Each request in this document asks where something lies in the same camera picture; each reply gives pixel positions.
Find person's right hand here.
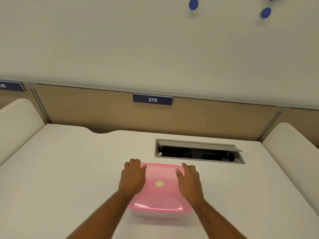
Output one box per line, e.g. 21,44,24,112
175,163,205,204

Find person's left hand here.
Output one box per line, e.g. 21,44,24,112
119,158,148,196

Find pink plastic container lid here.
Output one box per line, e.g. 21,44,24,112
128,162,192,213

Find person's left forearm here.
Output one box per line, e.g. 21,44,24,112
66,190,140,239

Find person's right forearm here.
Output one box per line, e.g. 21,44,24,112
183,199,248,239

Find beige desk back panel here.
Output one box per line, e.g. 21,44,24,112
32,83,280,142

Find blue desk number sign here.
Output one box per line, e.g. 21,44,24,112
0,80,26,92
133,93,173,106

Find white desk side divider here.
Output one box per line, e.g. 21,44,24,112
0,98,46,167
261,122,319,210

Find grey desk cable hatch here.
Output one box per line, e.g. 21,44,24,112
155,138,246,164

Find grey metal partition post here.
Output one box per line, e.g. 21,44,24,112
29,82,52,124
258,108,283,143

